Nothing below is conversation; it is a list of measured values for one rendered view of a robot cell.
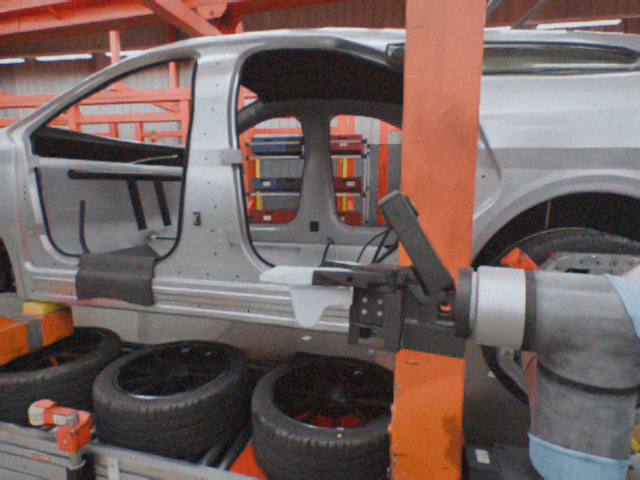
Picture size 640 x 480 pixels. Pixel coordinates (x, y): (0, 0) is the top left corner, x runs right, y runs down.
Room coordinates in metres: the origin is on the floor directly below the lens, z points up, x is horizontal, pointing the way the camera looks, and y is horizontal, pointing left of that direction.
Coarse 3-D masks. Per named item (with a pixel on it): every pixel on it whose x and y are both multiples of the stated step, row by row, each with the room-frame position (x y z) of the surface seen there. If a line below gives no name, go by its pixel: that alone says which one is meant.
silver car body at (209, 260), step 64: (128, 64) 1.89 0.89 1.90; (256, 64) 2.37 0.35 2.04; (320, 64) 2.31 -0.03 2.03; (384, 64) 1.50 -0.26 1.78; (512, 64) 1.33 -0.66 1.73; (576, 64) 1.28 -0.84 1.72; (192, 128) 1.69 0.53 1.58; (320, 128) 3.22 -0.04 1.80; (512, 128) 1.29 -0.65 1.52; (576, 128) 1.24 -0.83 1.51; (0, 192) 1.90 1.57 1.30; (64, 192) 2.09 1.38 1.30; (128, 192) 2.55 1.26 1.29; (192, 192) 1.64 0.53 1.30; (320, 192) 3.26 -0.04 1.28; (512, 192) 1.28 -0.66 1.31; (0, 256) 2.17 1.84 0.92; (64, 256) 1.87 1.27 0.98; (192, 256) 1.64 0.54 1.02; (256, 256) 1.59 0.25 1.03; (320, 256) 2.29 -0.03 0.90; (384, 256) 1.44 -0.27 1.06; (256, 320) 1.54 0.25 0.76; (320, 320) 1.47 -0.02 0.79
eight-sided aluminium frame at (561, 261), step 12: (564, 252) 1.19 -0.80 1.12; (552, 264) 1.15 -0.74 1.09; (564, 264) 1.14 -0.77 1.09; (576, 264) 1.13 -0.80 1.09; (588, 264) 1.13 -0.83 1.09; (600, 264) 1.12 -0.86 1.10; (612, 264) 1.14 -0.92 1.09; (624, 264) 1.10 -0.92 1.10; (504, 348) 1.18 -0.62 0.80; (504, 360) 1.18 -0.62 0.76; (516, 372) 1.18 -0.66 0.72; (636, 408) 1.08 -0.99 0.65; (636, 420) 1.08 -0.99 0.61
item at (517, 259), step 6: (510, 252) 1.24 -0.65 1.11; (516, 252) 1.20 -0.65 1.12; (522, 252) 1.18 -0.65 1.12; (504, 258) 1.24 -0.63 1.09; (510, 258) 1.19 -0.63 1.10; (516, 258) 1.18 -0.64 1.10; (522, 258) 1.17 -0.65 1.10; (528, 258) 1.17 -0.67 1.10; (504, 264) 1.19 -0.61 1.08; (510, 264) 1.18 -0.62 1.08; (516, 264) 1.18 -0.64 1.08; (522, 264) 1.17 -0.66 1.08; (528, 264) 1.17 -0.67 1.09; (534, 264) 1.17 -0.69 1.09; (540, 270) 1.16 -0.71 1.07
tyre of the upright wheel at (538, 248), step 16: (528, 240) 1.35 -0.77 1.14; (544, 240) 1.25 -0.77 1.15; (560, 240) 1.22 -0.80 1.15; (576, 240) 1.21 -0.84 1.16; (592, 240) 1.20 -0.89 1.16; (608, 240) 1.19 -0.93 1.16; (624, 240) 1.18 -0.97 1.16; (496, 256) 1.44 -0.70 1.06; (528, 256) 1.25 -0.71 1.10; (544, 256) 1.23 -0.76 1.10; (496, 352) 1.27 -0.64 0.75; (496, 368) 1.27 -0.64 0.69; (512, 384) 1.25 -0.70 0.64; (528, 400) 1.24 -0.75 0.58
